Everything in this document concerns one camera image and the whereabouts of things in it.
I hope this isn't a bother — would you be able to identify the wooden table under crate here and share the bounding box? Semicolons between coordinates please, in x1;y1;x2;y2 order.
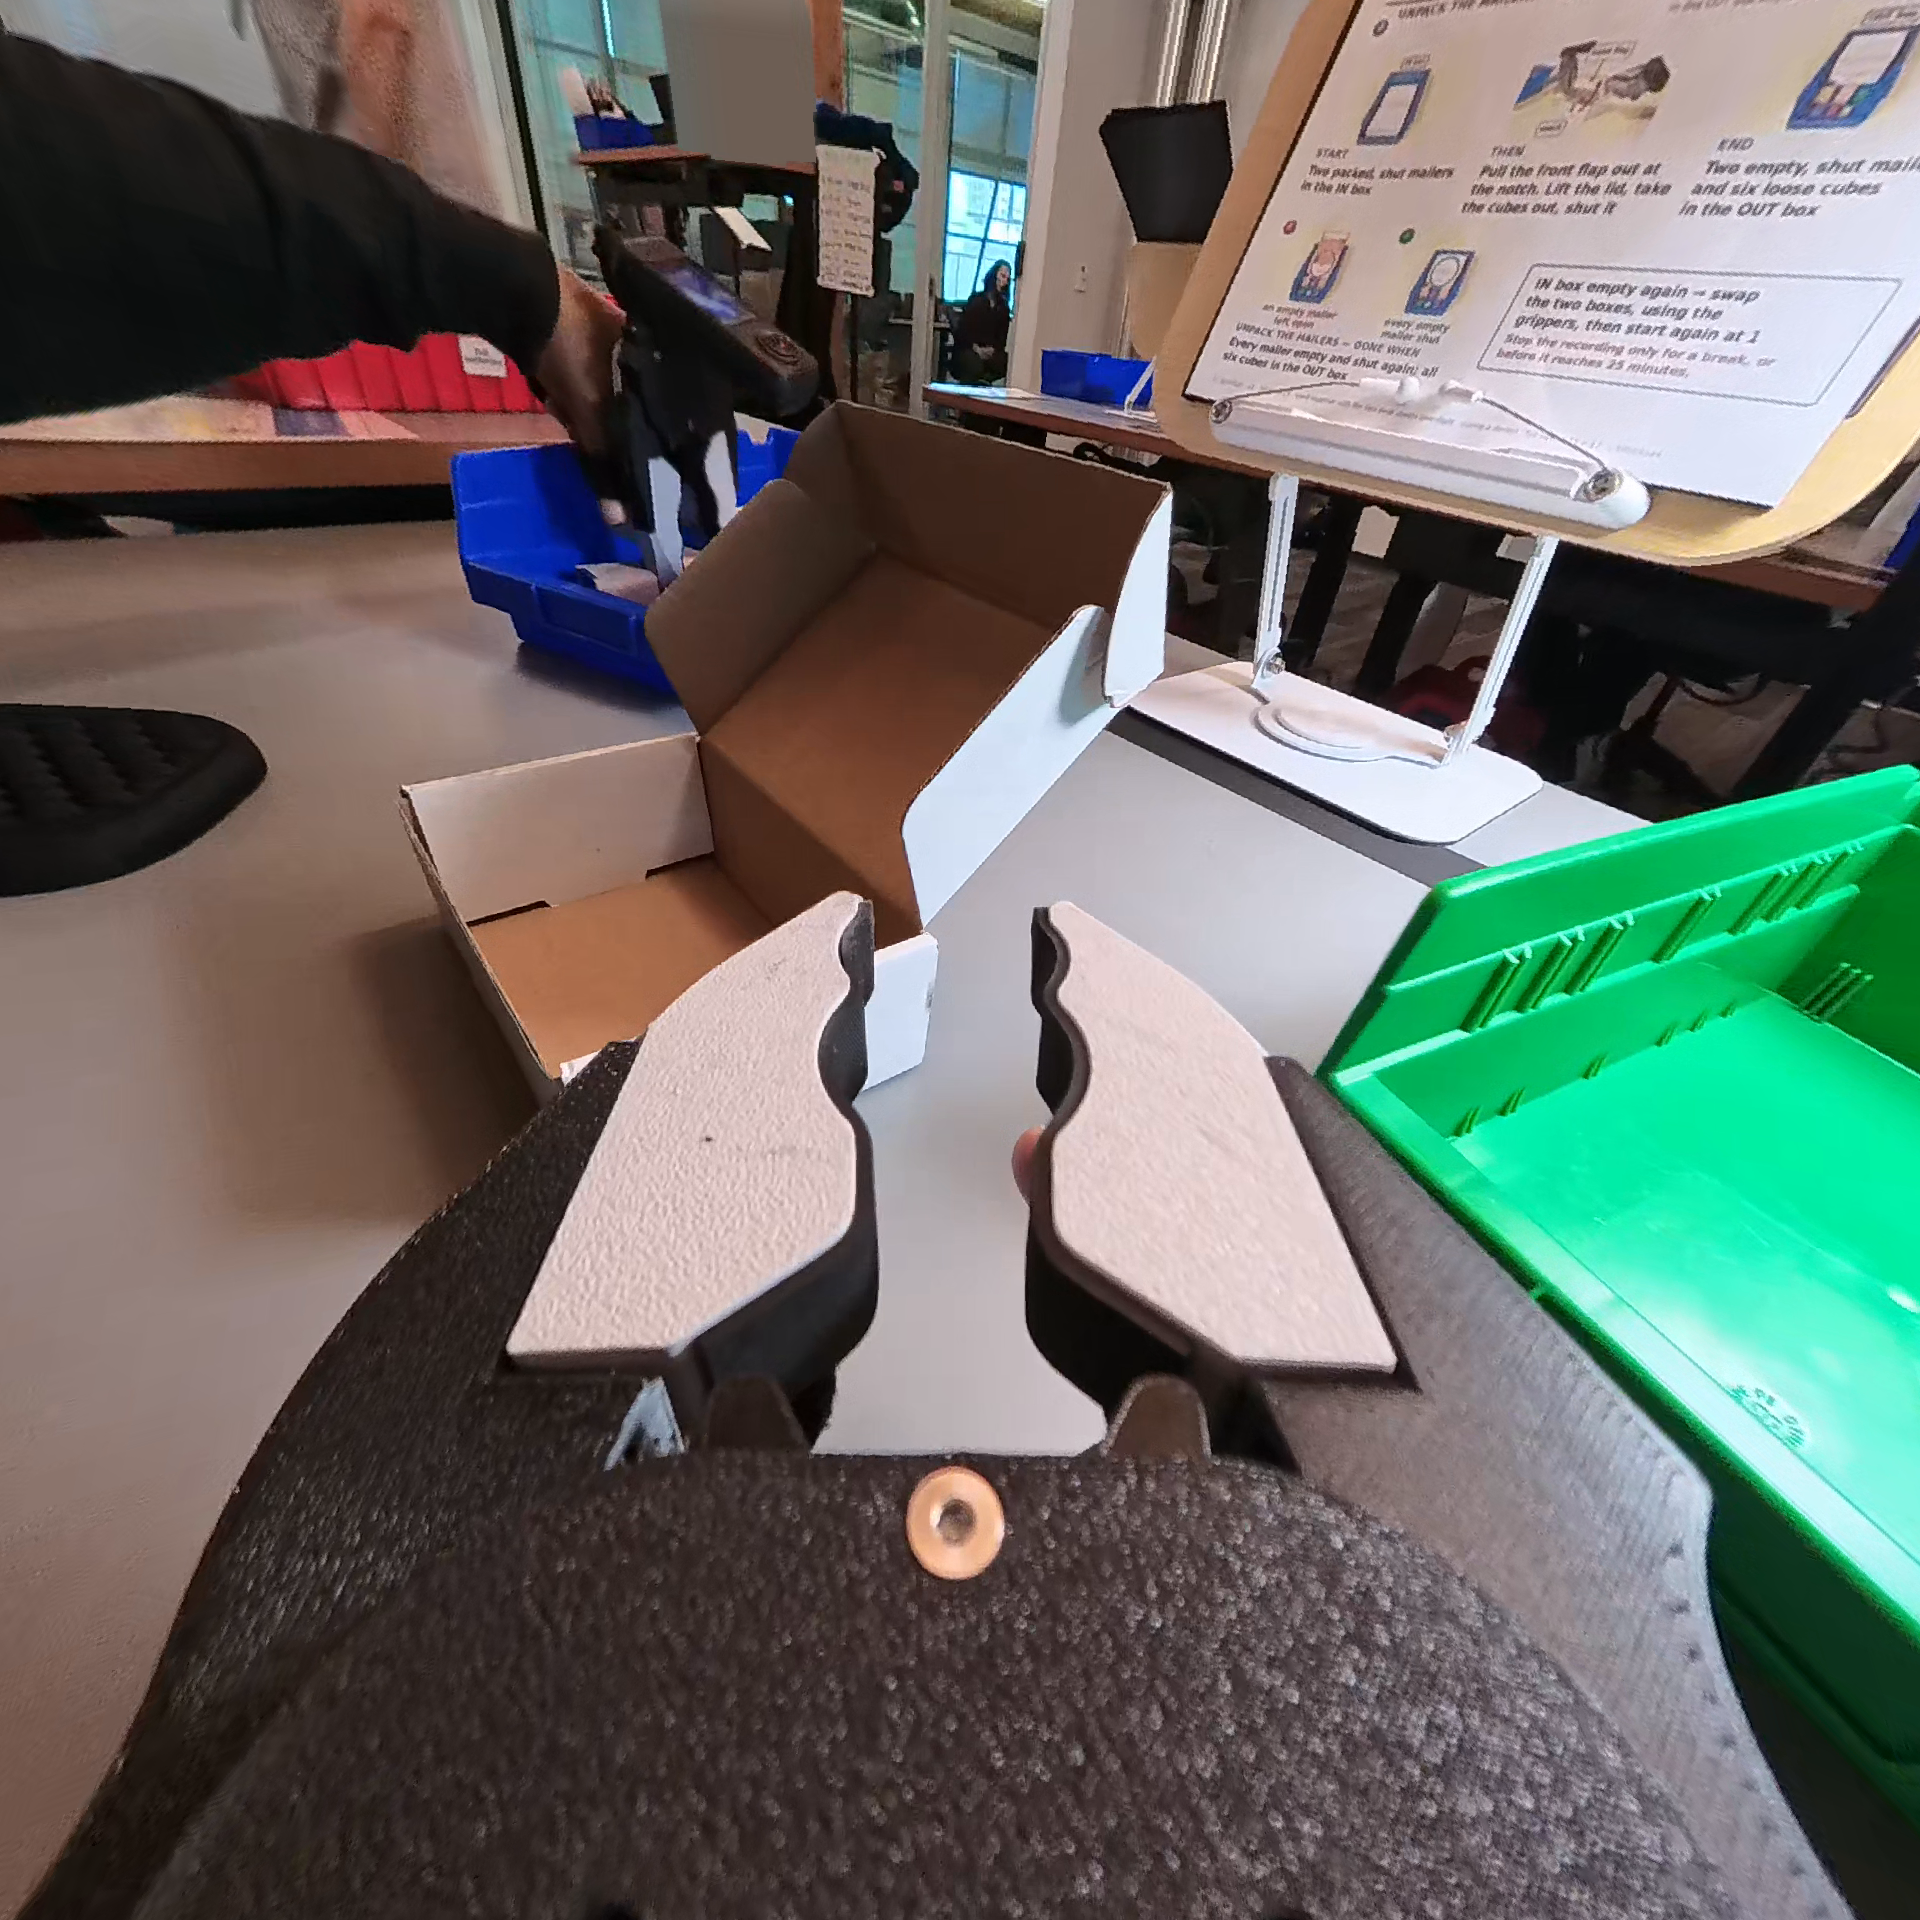
0;405;575;501

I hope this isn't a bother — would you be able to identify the red backpack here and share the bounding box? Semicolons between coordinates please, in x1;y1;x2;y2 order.
1392;656;1549;755

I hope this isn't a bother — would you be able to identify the black monitor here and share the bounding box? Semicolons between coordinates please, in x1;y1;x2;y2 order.
1098;103;1233;248

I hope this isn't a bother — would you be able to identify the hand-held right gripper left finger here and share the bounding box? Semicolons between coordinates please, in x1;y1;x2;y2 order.
506;897;881;1373

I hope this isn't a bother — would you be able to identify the person's left hand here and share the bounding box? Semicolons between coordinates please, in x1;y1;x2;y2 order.
528;268;633;455

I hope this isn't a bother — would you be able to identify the grey desk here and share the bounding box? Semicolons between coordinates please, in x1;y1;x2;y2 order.
0;517;1653;1877

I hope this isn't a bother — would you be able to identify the person's left forearm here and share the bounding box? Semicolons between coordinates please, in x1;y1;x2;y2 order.
0;29;569;431

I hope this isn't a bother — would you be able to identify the wooden board document stand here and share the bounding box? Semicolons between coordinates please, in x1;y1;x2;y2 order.
1125;0;1920;845

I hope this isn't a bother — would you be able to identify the red plastic crate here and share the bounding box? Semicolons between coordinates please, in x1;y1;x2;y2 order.
223;333;552;416

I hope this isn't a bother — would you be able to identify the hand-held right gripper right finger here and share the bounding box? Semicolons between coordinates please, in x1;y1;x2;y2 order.
1024;904;1401;1384

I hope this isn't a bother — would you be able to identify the green plastic bin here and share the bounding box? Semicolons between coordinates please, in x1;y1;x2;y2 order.
1317;765;1920;1772

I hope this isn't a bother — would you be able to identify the small blue plastic bin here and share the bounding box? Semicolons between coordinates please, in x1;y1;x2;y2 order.
1040;348;1157;412

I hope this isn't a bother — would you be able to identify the black chair armrest pad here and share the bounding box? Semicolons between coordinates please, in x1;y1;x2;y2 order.
0;704;270;899

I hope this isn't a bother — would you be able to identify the white paper sign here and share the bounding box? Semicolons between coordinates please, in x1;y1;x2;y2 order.
813;143;880;300

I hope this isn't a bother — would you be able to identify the printed instruction sheet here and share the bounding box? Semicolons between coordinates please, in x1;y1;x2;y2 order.
1184;0;1920;509

